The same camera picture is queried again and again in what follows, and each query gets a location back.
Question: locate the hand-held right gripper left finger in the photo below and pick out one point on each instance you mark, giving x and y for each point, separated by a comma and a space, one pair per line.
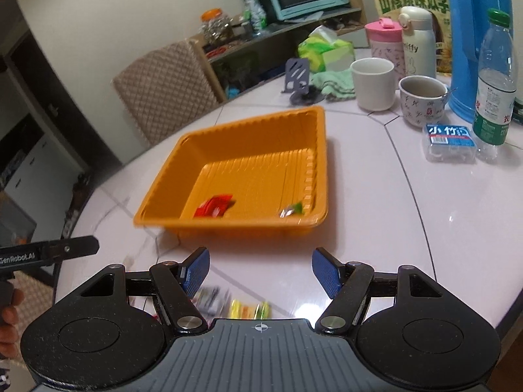
196, 271

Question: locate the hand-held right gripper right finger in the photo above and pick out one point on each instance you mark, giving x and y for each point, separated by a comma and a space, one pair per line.
326, 271

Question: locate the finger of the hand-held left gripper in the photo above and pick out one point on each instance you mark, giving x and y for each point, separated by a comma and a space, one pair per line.
75, 246

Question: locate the clear snack packet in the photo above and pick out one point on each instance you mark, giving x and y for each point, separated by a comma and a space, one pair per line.
212, 300

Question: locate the red candy packet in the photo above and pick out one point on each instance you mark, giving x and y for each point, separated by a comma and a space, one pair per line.
214, 206

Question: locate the small green candy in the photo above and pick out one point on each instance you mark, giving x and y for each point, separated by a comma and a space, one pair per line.
292, 209

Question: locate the orange plastic tray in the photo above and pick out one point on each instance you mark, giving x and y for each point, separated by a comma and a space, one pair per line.
253, 147

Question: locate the person's left hand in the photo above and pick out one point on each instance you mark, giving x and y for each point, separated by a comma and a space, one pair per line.
9, 326

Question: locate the beige quilted chair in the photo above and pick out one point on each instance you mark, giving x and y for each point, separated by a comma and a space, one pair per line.
163, 90
34, 298

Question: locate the yellow green candy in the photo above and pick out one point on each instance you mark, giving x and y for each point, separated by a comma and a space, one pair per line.
249, 310

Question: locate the white cabinet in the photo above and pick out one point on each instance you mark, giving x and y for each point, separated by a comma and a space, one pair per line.
36, 163

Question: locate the clear box blue label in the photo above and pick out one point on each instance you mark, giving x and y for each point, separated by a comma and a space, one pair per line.
449, 143

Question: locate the green towel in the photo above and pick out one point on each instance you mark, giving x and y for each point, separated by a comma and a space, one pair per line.
335, 83

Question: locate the patterned white cup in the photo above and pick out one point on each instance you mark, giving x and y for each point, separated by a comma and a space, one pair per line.
421, 104

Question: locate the grey phone stand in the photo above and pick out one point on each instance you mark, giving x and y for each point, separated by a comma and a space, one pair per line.
297, 74

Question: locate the green tissue pack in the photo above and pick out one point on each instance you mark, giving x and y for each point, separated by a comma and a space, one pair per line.
325, 51

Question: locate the wooden shelf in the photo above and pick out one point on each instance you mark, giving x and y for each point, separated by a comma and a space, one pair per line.
245, 49

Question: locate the pink bottle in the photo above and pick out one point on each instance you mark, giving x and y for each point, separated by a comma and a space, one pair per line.
384, 45

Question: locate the clear water bottle green cap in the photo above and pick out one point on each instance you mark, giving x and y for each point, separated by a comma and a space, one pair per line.
492, 106

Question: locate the white thermos bottle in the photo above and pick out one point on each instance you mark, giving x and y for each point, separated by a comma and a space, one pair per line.
419, 45

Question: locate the glass jar orange lid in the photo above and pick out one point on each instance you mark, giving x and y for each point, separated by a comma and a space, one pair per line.
214, 26

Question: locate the green snack bag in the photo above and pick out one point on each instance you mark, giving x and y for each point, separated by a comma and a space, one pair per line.
253, 10

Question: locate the blue kettle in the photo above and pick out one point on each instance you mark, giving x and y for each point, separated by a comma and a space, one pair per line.
465, 41

